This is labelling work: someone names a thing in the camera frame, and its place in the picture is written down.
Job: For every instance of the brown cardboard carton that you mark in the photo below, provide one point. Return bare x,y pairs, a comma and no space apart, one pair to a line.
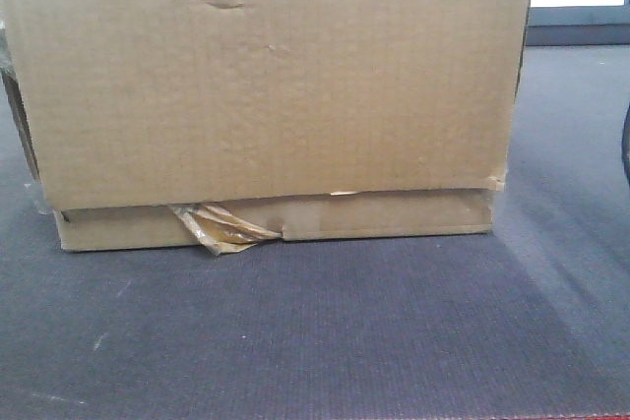
227,123

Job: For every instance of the dark conveyor belt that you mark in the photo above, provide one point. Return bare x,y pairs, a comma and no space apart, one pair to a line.
530,320

